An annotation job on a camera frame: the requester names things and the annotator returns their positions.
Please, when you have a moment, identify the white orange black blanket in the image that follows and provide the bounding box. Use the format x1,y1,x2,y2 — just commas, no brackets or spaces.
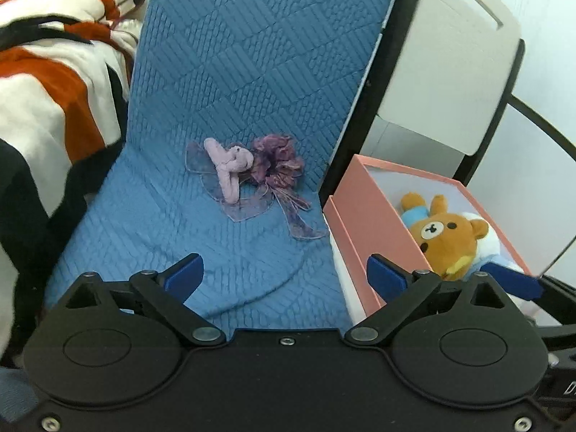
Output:
1,0,145,367

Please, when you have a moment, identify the purple bunny plush with ribbon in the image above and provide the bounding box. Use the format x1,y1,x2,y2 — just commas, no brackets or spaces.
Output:
185,134,326,241

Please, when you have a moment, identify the brown bear plush blue shirt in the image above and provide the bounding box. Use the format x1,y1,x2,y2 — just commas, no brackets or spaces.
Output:
400,192,489,281

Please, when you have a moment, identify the blue quilted cushion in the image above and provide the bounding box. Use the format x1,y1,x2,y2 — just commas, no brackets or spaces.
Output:
45,0,393,333

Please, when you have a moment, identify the pink cardboard box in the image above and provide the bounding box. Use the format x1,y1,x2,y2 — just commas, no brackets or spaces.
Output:
323,155,532,323

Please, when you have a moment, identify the white plush with blue scarf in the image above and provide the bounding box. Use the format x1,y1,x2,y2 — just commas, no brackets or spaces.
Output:
464,225,525,280

